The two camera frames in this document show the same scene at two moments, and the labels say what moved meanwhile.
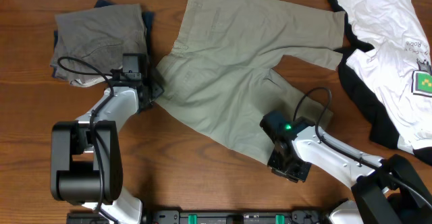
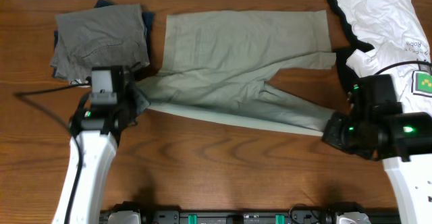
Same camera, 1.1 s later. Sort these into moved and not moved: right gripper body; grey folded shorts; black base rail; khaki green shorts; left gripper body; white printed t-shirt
Moved: khaki green shorts; right gripper body; left gripper body
Not moved: white printed t-shirt; black base rail; grey folded shorts
